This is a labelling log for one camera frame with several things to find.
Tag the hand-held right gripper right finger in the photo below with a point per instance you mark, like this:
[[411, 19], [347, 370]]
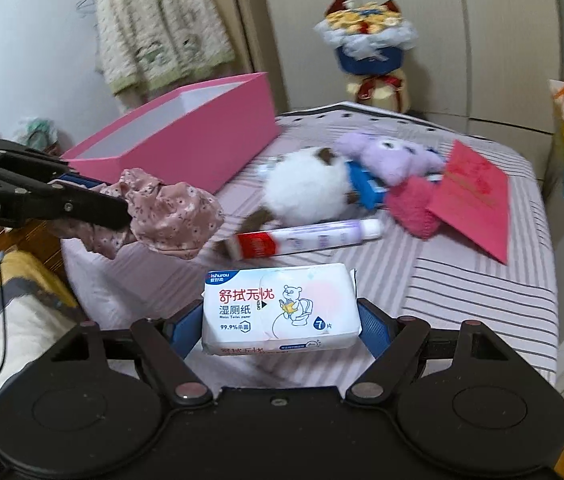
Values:
[[376, 327]]

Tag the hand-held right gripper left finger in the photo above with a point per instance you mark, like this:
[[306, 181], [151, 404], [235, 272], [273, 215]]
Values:
[[187, 327]]

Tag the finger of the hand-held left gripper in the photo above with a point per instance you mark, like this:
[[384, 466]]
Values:
[[36, 157], [86, 210]]

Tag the white wet wipes pack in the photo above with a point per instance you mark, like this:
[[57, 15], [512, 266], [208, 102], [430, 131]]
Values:
[[272, 310]]

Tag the pink floral cloth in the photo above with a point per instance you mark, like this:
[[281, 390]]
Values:
[[176, 220]]

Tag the pink cardboard box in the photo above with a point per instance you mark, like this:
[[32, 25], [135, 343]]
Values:
[[181, 135]]

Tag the white and green plastic bag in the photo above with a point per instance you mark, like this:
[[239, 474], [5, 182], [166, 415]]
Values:
[[36, 132]]

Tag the wooden bedside cabinet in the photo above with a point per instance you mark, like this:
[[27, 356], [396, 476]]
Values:
[[26, 252]]

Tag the striped bed sheet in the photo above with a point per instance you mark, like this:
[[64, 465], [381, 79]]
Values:
[[462, 290]]

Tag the yellow and white blanket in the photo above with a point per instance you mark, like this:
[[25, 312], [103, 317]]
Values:
[[26, 305]]

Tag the white and red tube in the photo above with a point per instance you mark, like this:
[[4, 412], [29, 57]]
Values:
[[302, 240]]

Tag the pink plush heart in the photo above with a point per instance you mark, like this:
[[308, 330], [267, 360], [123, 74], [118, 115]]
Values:
[[412, 207]]

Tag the white fluffy plush toy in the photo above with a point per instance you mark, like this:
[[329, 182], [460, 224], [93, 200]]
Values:
[[307, 185]]

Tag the red envelope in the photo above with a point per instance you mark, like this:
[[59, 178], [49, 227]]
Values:
[[477, 200]]

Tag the purple plush toy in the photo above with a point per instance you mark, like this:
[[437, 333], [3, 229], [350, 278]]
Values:
[[387, 157]]

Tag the cream knitted cardigan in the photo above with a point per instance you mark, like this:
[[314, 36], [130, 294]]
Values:
[[161, 25]]

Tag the flower bouquet with blue wrap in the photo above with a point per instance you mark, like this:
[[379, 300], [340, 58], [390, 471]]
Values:
[[364, 35]]

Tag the beige wardrobe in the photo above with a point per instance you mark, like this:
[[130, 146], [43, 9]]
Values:
[[462, 35]]

